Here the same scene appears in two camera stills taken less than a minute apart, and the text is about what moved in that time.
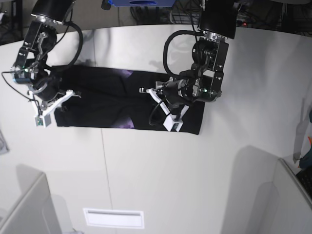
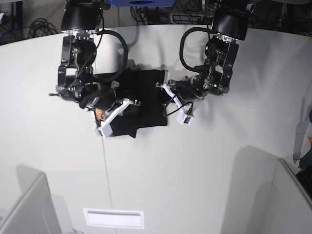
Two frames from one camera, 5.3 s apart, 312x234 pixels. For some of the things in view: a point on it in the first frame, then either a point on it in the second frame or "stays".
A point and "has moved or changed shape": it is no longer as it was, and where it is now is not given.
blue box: (142, 3) stays
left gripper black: (45, 87) to (98, 95)
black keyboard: (304, 177) stays
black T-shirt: (110, 98) has moved or changed shape
